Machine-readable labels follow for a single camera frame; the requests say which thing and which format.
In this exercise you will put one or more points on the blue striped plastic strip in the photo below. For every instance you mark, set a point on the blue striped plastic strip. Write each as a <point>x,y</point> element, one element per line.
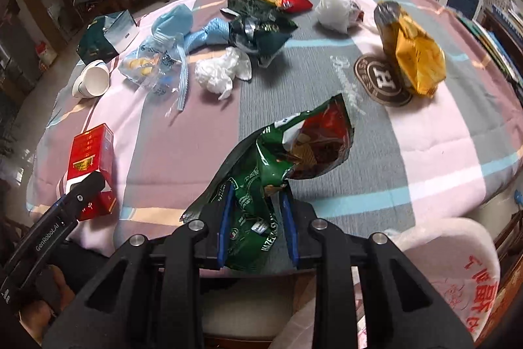
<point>182,83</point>

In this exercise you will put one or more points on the clear plastic bag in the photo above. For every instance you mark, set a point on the clear plastic bag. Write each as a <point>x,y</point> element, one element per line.
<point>147,65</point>

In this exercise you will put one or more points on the row of books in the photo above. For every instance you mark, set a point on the row of books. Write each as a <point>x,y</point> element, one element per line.
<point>494,42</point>

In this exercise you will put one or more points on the red cigarette box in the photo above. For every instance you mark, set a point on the red cigarette box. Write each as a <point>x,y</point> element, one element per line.
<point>88,152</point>

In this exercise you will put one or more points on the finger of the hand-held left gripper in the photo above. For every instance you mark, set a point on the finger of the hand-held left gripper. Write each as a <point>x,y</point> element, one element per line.
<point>83,193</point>

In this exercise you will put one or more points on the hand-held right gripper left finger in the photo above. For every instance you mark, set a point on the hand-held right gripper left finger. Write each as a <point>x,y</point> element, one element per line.
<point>224,224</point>

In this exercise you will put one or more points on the white crumpled plastic wrap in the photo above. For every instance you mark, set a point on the white crumpled plastic wrap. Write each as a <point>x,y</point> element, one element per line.
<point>218,73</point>

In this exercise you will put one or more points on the pink grey striped blanket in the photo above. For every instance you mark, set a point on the pink grey striped blanket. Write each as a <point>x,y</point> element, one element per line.
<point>196,144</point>

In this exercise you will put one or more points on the light blue plastic bag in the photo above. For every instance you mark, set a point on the light blue plastic bag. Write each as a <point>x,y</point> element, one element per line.
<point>171,22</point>

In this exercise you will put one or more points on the red snack packet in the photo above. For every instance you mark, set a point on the red snack packet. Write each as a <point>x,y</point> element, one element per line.
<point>294,1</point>

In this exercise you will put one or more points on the white paper cup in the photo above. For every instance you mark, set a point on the white paper cup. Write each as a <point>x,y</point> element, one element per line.
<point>94,81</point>

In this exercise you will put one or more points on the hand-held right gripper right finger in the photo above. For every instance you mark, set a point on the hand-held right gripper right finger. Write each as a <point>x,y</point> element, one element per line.
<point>288,228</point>

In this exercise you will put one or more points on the red and white container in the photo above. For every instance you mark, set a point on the red and white container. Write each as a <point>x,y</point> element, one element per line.
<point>45,54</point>

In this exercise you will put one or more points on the white plastic bag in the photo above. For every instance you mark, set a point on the white plastic bag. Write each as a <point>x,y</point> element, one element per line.
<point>335,11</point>

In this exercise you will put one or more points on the gold snack bag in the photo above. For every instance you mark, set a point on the gold snack bag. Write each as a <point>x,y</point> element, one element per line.
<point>416,58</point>

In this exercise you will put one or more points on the dark green foil bag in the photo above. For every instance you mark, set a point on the dark green foil bag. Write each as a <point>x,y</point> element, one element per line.
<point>261,38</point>

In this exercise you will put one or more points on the green snack bag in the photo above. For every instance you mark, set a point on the green snack bag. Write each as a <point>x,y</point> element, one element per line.
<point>261,169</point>

